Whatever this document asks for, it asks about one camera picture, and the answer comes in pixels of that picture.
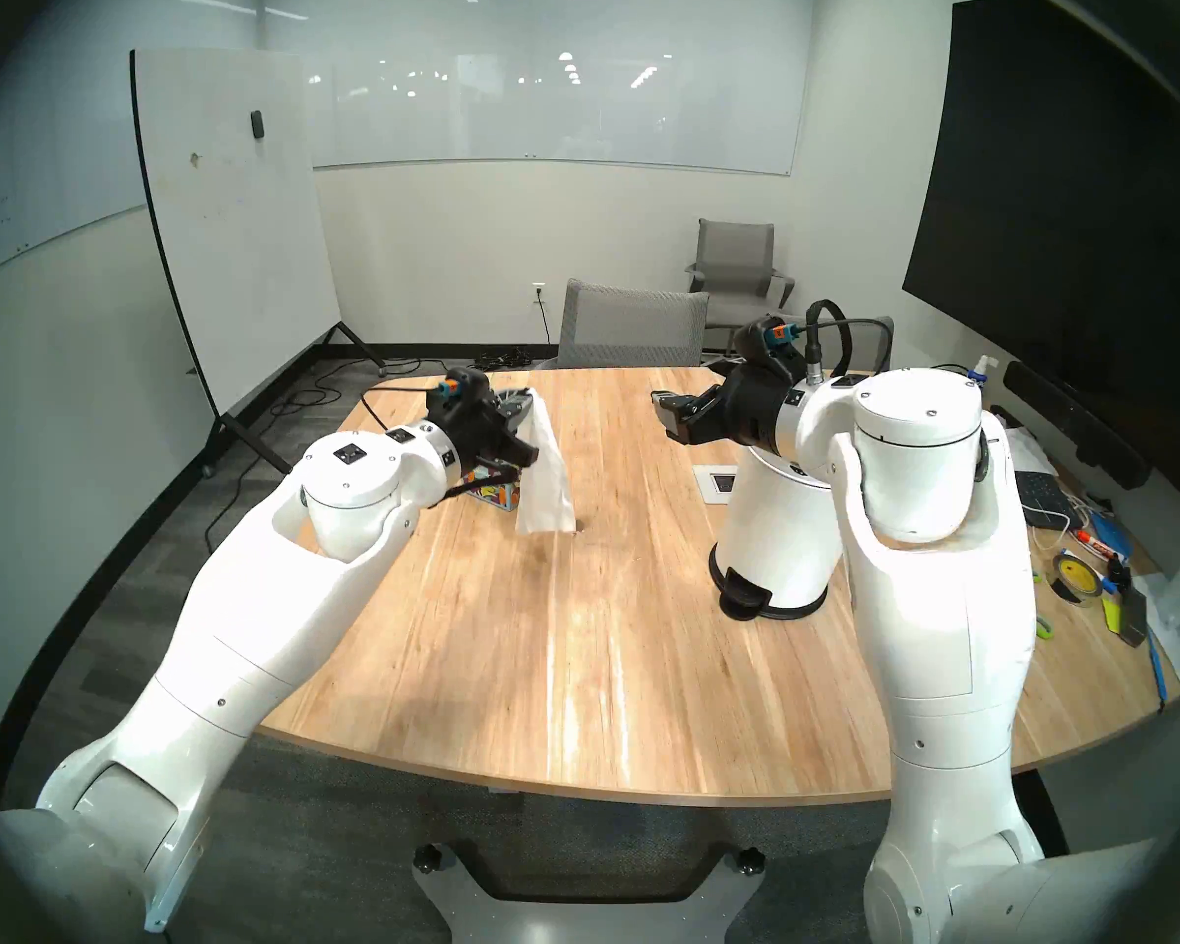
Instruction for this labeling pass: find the rolling whiteboard on stand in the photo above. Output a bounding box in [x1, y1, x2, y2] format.
[130, 47, 386, 481]

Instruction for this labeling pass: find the black keyboard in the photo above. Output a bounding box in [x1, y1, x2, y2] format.
[1018, 472, 1073, 530]

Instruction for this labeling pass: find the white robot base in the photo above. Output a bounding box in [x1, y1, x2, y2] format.
[411, 842, 766, 944]

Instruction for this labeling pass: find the black wall screen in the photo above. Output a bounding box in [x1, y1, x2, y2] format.
[902, 0, 1180, 520]

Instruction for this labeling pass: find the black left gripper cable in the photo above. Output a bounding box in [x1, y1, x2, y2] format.
[359, 380, 458, 437]

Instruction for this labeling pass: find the wide grey mesh chair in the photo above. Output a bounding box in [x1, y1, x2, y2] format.
[556, 278, 711, 370]

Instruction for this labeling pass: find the colourful patterned tissue box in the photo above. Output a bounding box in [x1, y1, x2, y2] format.
[457, 463, 524, 515]

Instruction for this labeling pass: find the long glass wall board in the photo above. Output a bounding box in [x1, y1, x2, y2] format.
[305, 52, 807, 178]

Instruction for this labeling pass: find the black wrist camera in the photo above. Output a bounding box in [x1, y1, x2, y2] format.
[733, 315, 797, 368]
[438, 367, 498, 412]

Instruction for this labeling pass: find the blue pouch with marker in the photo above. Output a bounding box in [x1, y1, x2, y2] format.
[1082, 514, 1134, 564]

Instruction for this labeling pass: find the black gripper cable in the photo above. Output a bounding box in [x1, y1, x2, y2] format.
[801, 300, 896, 383]
[359, 380, 458, 437]

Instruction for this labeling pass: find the wall whiteboard with writing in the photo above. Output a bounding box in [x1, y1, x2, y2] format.
[0, 146, 148, 289]

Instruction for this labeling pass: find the black table leg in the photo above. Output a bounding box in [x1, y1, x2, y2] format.
[1018, 770, 1073, 855]

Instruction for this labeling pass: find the yellow black tape roll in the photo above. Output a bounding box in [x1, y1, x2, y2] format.
[1052, 549, 1107, 604]

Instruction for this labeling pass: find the grey swivel office chair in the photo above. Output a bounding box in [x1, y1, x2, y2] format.
[685, 218, 796, 353]

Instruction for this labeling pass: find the white pulled-out tissue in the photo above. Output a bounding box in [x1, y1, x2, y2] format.
[513, 386, 577, 537]

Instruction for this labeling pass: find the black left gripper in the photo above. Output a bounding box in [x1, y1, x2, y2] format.
[425, 386, 544, 481]

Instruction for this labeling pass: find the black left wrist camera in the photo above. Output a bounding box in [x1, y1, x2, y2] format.
[438, 367, 498, 412]

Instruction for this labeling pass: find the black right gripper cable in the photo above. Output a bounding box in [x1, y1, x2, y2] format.
[801, 300, 896, 383]

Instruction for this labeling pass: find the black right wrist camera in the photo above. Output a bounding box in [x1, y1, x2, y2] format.
[733, 315, 797, 368]

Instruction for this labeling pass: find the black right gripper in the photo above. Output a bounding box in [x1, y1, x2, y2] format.
[651, 360, 804, 451]

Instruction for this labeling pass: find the white cloth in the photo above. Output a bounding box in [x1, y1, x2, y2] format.
[1003, 426, 1058, 476]

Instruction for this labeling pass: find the black video bar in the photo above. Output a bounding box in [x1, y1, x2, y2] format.
[1003, 360, 1151, 491]

